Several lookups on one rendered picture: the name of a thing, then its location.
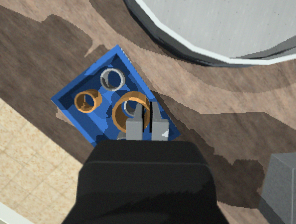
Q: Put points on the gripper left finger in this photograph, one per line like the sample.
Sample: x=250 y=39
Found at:
x=135 y=126

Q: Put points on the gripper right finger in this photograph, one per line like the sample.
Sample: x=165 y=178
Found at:
x=158 y=127

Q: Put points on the grey metal sleeve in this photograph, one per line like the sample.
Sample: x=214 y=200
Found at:
x=121 y=135
x=130 y=111
x=104 y=79

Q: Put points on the bronze bushing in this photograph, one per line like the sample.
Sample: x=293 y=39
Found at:
x=82 y=105
x=119 y=118

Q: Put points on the blue crate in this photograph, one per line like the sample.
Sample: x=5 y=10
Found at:
x=98 y=125

